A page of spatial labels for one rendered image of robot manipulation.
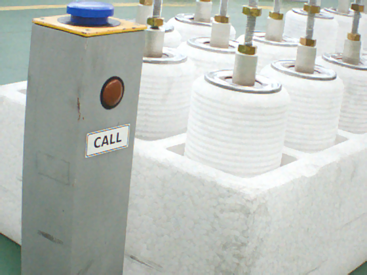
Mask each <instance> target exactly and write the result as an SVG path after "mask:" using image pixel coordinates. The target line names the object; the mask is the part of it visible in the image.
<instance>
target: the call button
mask: <svg viewBox="0 0 367 275"><path fill-rule="evenodd" d="M66 12H67V13H68V14H69V15H71V17H70V20H71V21H72V22H75V23H80V24H107V23H108V20H109V17H112V16H113V15H114V12H115V7H114V6H113V5H111V4H110V3H104V2H100V1H72V2H70V3H68V6H67V8H66Z"/></svg>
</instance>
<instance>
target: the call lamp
mask: <svg viewBox="0 0 367 275"><path fill-rule="evenodd" d="M122 93H123V86H122V84H121V82H120V80H119V79H118V80H117V79H115V80H112V81H110V82H109V83H108V84H107V86H106V88H105V90H104V102H105V104H106V105H107V106H109V107H113V106H114V105H115V104H117V103H118V101H119V100H120V99H121V96H122Z"/></svg>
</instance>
